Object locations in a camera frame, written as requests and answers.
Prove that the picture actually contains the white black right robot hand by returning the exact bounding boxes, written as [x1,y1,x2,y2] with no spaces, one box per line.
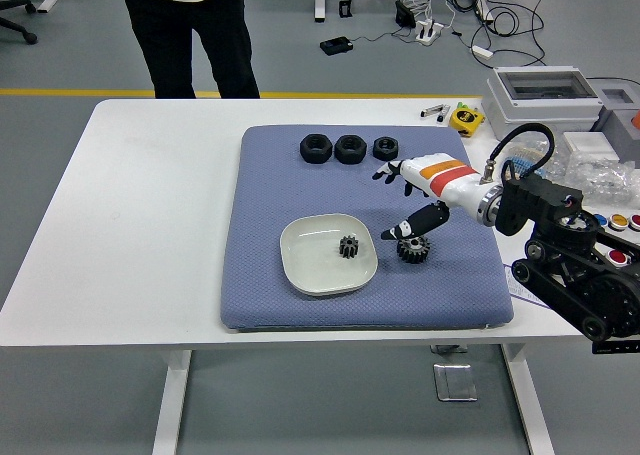
[372,152,494,241]

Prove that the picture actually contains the large dark metal gear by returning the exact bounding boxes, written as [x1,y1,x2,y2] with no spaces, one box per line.
[396,234,432,265]

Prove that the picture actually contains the small dark metal gear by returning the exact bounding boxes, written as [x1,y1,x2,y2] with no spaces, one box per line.
[338,235,364,261]

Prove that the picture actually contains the small black hex nut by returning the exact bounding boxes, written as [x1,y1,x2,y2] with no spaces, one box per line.
[372,136,400,163]

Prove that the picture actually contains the large black hex nut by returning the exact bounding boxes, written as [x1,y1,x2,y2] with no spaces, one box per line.
[298,133,333,165]
[333,134,369,166]

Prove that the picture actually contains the small white box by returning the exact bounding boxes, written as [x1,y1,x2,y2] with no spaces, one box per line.
[562,130,614,162]

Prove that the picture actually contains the black box with plugs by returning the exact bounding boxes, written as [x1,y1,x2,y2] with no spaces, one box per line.
[394,0,417,29]

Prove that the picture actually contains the grey box with orange button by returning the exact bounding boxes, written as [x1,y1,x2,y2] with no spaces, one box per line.
[592,82,640,166]

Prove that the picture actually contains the white grey control box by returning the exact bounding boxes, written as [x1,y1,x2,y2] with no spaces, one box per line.
[592,212,640,269]

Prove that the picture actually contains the yellow tape measure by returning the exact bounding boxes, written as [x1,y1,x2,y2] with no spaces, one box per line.
[448,107,486,139]

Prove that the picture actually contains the blue resistor tape bundle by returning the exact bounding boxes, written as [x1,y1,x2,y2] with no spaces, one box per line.
[501,142,551,181]

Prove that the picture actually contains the blue-grey quilted mat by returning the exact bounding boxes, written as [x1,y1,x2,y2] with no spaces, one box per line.
[219,124,515,332]

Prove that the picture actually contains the white power strip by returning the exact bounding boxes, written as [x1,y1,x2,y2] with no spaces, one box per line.
[414,18,446,47]

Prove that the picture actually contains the crumpled clear plastic bags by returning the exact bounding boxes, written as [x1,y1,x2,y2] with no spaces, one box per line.
[514,127,640,206]

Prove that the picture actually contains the white square dish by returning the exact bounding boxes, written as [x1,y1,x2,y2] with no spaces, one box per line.
[278,212,378,297]

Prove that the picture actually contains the black flat device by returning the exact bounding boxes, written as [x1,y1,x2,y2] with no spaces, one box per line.
[319,35,355,57]

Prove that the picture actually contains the metal floor plate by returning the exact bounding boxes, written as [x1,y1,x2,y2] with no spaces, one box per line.
[432,362,479,403]

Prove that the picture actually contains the white table leg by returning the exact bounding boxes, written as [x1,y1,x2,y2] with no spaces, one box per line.
[151,349,193,455]
[501,343,556,455]

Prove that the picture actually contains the black table control panel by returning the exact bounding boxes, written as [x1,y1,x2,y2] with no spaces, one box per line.
[592,341,640,356]

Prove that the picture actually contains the person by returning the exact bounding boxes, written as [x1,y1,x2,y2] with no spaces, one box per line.
[115,0,261,100]

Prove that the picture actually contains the black office chair base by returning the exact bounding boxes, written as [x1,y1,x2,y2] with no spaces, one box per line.
[0,0,39,46]

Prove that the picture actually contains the grey enclosure with clear lid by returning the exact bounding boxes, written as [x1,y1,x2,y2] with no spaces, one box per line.
[482,65,604,143]

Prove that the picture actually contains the black looped cable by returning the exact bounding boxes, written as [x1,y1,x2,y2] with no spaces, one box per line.
[449,0,549,69]

